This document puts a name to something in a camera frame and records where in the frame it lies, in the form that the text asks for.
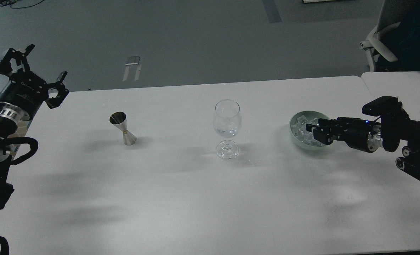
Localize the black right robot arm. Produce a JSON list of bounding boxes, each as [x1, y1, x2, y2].
[[306, 96, 420, 181]]

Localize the pile of ice cubes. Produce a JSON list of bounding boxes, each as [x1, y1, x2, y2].
[[291, 113, 324, 146]]

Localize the green bowl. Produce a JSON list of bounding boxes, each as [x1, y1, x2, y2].
[[290, 110, 334, 151]]

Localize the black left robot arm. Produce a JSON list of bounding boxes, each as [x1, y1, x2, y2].
[[0, 45, 69, 210]]

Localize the steel double jigger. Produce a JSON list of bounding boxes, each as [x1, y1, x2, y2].
[[109, 112, 137, 146]]

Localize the person in teal sweater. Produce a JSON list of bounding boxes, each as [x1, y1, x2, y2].
[[377, 0, 420, 72]]

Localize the black cables on floor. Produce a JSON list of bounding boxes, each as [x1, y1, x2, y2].
[[0, 0, 44, 15]]

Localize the clear wine glass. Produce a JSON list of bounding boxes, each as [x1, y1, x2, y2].
[[213, 100, 242, 160]]

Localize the white office chair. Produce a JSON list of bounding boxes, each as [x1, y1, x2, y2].
[[359, 0, 418, 72]]

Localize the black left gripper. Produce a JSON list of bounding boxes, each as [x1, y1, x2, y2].
[[0, 44, 69, 121]]

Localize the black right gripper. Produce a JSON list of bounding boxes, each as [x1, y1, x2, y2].
[[306, 117, 383, 153]]

